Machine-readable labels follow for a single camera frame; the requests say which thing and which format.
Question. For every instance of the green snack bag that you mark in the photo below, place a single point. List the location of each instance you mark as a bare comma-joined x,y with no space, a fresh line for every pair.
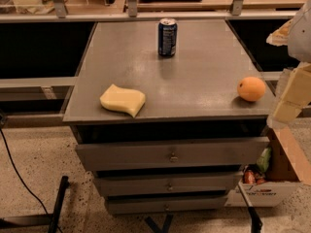
263,161

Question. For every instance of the top grey drawer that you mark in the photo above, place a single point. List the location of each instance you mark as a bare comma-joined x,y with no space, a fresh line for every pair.
169,154

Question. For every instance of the middle grey drawer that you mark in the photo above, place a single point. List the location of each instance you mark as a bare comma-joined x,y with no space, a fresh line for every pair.
165,184

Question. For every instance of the metal railing frame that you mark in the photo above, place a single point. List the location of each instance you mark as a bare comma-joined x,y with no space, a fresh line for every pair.
123,10

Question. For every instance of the orange fruit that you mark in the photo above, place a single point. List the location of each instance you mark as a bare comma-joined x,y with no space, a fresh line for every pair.
251,89

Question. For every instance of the blue pepsi can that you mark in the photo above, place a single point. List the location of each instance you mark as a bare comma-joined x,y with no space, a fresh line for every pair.
167,37

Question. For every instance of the yellow wavy sponge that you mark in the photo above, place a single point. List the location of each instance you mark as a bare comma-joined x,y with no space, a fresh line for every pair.
124,100

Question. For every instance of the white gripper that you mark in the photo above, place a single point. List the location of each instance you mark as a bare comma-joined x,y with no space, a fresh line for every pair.
301,38

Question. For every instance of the grey drawer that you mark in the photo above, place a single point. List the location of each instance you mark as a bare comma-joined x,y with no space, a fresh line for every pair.
169,154
161,205
165,184

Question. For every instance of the cardboard box with snacks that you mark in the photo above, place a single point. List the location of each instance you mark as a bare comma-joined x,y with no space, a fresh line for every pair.
288,169

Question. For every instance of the bottom grey drawer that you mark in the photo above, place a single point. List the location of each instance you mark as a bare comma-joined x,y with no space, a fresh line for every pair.
161,205

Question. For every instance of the grey drawer cabinet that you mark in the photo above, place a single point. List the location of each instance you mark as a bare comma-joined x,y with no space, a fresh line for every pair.
191,95

